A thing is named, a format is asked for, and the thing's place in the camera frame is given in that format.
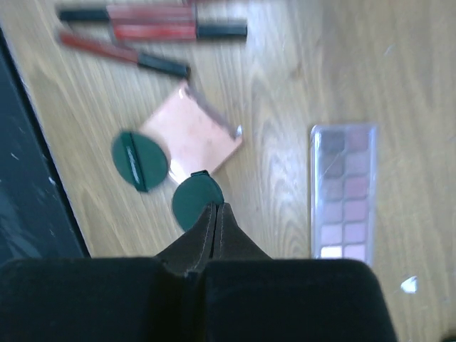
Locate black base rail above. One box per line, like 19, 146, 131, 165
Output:
1, 37, 89, 264

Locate rose gold square compact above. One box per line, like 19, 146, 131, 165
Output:
139, 81, 243, 184

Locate red lip gloss middle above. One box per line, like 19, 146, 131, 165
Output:
112, 21, 248, 41

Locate dark red lip liner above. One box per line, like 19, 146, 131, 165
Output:
57, 31, 191, 79

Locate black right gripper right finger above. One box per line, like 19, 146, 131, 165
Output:
185, 204, 397, 341

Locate long eyeshadow palette purple tones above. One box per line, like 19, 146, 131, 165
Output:
310, 123, 377, 265

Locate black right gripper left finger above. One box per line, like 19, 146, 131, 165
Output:
0, 201, 217, 342

